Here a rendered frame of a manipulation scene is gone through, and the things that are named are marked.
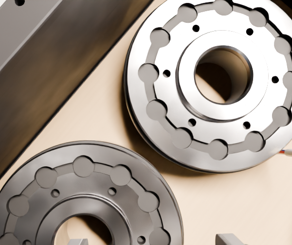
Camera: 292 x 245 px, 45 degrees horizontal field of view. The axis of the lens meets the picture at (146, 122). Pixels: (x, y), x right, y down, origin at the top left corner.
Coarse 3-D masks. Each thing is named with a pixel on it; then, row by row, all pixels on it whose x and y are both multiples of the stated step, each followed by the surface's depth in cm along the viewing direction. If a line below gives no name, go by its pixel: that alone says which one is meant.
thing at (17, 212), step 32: (32, 160) 18; (64, 160) 18; (96, 160) 18; (128, 160) 18; (0, 192) 18; (32, 192) 18; (64, 192) 18; (96, 192) 18; (128, 192) 18; (160, 192) 18; (0, 224) 18; (32, 224) 18; (160, 224) 18
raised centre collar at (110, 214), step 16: (64, 208) 17; (80, 208) 17; (96, 208) 17; (112, 208) 17; (48, 224) 17; (112, 224) 17; (128, 224) 18; (48, 240) 17; (112, 240) 18; (128, 240) 17
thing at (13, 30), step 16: (16, 0) 12; (32, 0) 12; (48, 0) 12; (64, 0) 12; (0, 16) 11; (16, 16) 11; (32, 16) 11; (48, 16) 12; (0, 32) 11; (16, 32) 11; (32, 32) 11; (0, 48) 11; (16, 48) 11; (0, 64) 11; (16, 64) 12; (0, 80) 12
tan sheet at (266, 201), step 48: (96, 96) 21; (48, 144) 21; (144, 144) 21; (288, 144) 22; (192, 192) 21; (240, 192) 21; (288, 192) 22; (96, 240) 21; (192, 240) 21; (240, 240) 21; (288, 240) 21
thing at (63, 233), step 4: (64, 224) 20; (60, 228) 18; (64, 228) 20; (60, 232) 19; (64, 232) 20; (60, 236) 19; (64, 236) 20; (68, 236) 21; (56, 240) 18; (60, 240) 19; (64, 240) 20; (68, 240) 20; (56, 244) 18; (60, 244) 19; (64, 244) 19
